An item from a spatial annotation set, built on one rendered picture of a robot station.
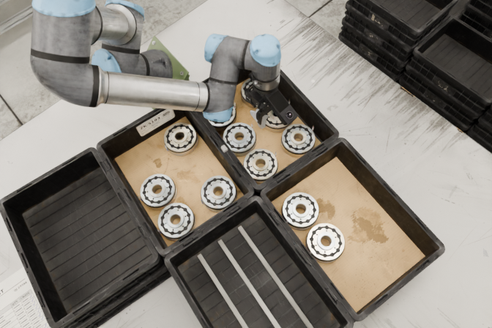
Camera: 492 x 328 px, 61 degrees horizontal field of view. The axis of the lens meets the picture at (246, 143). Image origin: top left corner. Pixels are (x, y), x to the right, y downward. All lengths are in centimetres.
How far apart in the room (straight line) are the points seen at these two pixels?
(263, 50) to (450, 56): 136
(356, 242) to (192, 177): 51
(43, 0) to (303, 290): 91
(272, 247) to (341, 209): 23
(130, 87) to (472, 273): 110
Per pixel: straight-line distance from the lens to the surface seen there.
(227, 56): 106
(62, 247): 132
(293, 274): 118
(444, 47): 226
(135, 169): 132
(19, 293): 149
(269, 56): 101
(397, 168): 147
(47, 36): 94
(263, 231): 120
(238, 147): 126
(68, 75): 94
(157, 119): 131
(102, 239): 128
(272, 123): 130
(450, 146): 157
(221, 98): 107
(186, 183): 127
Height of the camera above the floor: 199
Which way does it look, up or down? 63 degrees down
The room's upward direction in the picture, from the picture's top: 5 degrees counter-clockwise
